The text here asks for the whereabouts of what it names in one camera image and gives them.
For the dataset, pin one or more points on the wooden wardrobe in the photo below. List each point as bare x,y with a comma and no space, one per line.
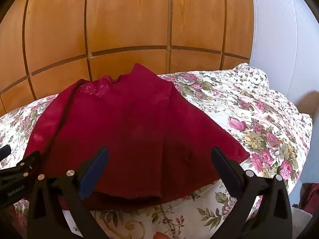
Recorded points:
124,17

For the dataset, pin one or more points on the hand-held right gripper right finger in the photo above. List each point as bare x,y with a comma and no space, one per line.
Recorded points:
225,170

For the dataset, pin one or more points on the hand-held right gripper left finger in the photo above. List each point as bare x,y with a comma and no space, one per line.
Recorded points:
96,169

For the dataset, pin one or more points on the white sheet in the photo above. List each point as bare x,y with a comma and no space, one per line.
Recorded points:
301,215

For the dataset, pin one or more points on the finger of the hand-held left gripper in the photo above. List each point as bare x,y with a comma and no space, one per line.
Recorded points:
5,151
27,163

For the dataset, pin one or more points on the maroon cloth bundle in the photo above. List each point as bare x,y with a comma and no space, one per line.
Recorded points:
310,195

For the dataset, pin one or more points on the dark red garment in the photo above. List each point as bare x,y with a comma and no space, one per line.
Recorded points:
124,129

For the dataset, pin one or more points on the floral bedspread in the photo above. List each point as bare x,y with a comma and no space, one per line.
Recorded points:
249,104

